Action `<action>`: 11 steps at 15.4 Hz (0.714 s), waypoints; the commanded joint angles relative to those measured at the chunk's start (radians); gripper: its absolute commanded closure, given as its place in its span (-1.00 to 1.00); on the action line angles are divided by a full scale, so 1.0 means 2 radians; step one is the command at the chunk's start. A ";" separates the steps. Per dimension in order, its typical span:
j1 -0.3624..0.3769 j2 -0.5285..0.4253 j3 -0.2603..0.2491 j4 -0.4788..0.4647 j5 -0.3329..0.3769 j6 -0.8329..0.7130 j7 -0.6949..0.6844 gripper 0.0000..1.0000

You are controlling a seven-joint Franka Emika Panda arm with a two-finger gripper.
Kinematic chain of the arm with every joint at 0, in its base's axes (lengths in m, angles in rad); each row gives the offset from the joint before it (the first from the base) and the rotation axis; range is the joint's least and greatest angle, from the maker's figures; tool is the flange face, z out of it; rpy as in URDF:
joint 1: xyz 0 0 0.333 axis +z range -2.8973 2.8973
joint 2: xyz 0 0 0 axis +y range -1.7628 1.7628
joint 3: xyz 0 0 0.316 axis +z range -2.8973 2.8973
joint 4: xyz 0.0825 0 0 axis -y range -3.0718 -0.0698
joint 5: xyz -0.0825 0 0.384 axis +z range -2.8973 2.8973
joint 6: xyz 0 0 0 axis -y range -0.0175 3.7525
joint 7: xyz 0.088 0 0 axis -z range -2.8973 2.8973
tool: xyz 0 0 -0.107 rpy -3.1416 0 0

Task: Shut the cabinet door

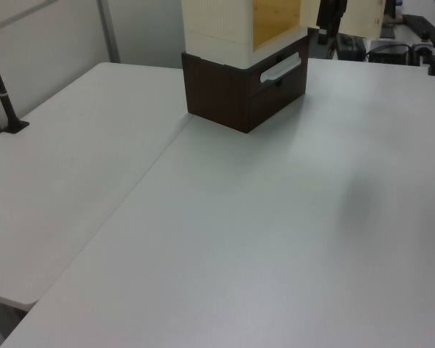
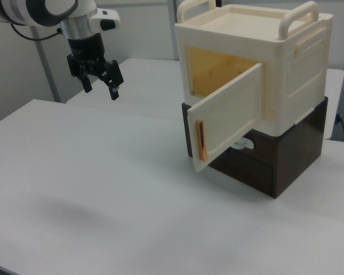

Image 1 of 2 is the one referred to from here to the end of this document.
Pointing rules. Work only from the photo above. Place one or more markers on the black electronics box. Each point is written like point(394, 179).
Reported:
point(388, 52)

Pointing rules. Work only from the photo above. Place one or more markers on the black keyboard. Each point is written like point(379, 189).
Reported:
point(422, 25)

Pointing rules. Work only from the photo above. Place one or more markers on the cream plastic cabinet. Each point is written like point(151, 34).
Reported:
point(217, 32)

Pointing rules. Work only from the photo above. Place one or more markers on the dark brown drawer box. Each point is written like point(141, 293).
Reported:
point(217, 94)

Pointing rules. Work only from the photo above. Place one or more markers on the black camera stand pole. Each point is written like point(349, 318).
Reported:
point(1, 98)

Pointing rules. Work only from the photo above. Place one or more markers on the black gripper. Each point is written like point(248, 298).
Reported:
point(331, 11)

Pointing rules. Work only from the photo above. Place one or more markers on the grey device with green parts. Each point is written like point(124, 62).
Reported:
point(351, 47)

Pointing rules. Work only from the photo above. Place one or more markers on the cream cabinet door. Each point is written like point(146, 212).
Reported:
point(359, 18)

